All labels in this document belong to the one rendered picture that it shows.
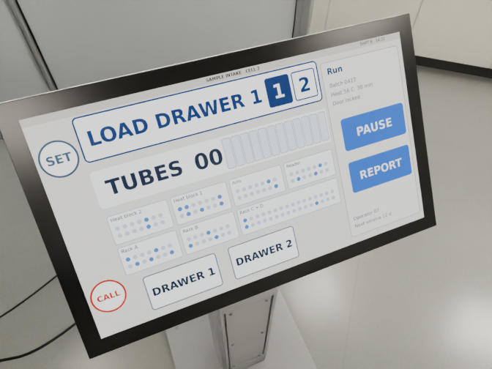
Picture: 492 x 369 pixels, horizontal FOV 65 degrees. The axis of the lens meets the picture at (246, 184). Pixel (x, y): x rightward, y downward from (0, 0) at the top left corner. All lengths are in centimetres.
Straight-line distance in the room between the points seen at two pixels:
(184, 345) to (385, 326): 74
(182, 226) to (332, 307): 117
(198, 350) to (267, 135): 109
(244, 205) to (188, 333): 105
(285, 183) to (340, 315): 113
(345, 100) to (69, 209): 36
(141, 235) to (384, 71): 38
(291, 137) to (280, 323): 108
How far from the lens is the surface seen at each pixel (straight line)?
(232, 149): 47
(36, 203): 48
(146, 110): 46
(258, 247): 51
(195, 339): 149
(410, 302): 170
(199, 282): 51
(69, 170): 47
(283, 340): 149
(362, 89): 55
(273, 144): 49
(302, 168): 51
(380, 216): 59
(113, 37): 146
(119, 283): 50
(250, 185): 49
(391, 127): 58
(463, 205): 206
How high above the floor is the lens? 146
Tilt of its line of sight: 52 degrees down
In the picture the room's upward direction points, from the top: 1 degrees clockwise
